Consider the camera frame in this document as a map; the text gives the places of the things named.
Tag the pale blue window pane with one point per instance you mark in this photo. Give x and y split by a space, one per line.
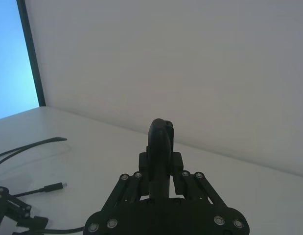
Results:
9 49

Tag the dark upright frame post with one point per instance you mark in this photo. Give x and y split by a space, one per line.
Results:
31 54

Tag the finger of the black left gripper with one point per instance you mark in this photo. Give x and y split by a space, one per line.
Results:
19 208

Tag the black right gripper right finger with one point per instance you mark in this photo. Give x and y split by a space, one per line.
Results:
202 191

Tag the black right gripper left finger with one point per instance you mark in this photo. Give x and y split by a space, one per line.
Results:
128 191

